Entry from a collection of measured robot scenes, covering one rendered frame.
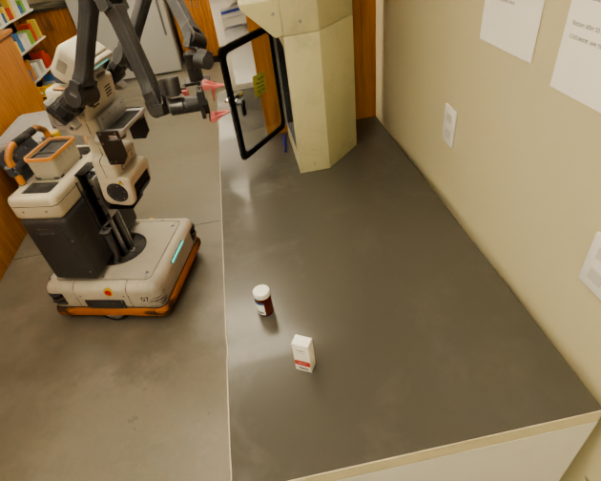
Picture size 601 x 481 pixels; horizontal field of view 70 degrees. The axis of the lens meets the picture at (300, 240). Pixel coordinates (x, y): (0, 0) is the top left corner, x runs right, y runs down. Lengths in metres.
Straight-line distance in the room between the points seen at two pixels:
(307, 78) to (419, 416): 1.03
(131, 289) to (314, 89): 1.44
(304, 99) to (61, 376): 1.83
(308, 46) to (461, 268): 0.80
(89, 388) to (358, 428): 1.73
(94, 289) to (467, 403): 1.98
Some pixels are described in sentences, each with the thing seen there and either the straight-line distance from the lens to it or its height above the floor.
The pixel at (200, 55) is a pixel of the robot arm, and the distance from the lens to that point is 1.82.
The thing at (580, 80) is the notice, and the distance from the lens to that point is 0.92.
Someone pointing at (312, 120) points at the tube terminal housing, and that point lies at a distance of 1.51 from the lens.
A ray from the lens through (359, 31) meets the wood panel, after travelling 1.85.
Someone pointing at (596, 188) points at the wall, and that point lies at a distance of 0.91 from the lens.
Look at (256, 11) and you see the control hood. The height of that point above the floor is 1.49.
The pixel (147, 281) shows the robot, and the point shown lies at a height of 0.28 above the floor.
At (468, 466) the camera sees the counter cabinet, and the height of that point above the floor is 0.83.
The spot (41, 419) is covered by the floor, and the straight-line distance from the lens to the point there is 2.44.
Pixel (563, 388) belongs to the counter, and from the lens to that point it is 1.01.
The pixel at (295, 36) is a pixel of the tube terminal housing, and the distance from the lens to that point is 1.41.
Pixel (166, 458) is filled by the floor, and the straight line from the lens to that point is 2.05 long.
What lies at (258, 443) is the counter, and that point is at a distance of 0.90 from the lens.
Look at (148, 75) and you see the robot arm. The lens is 1.67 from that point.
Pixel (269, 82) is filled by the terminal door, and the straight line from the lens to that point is 1.71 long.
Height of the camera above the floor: 1.74
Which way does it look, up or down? 39 degrees down
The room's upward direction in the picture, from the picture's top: 8 degrees counter-clockwise
